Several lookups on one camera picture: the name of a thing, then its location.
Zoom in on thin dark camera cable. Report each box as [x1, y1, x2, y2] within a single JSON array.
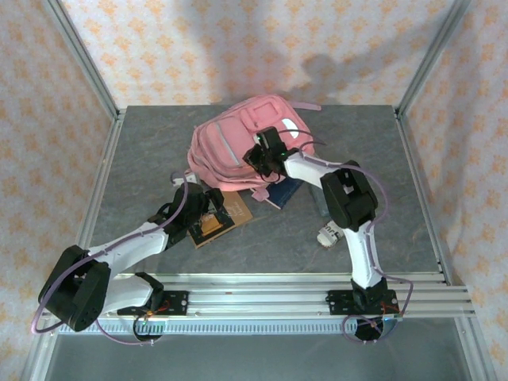
[[273, 127, 327, 160]]

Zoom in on dark blue book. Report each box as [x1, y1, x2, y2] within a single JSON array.
[[266, 177, 306, 210]]

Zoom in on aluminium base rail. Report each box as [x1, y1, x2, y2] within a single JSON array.
[[106, 271, 475, 318]]

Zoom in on aluminium frame post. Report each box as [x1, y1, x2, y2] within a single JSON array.
[[42, 0, 122, 120], [394, 0, 474, 120]]

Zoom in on brown cover book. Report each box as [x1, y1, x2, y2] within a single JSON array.
[[187, 191, 254, 250]]

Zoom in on pink student backpack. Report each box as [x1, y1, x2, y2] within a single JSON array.
[[186, 94, 323, 202]]

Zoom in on white black printed pack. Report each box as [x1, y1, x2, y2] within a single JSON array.
[[316, 222, 344, 249]]

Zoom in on white slotted cable duct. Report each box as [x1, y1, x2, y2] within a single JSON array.
[[59, 319, 402, 334]]

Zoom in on aluminium table side rail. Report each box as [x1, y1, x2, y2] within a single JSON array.
[[19, 109, 128, 381], [394, 109, 493, 381]]

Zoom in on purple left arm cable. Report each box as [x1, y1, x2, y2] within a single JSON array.
[[30, 183, 190, 345]]

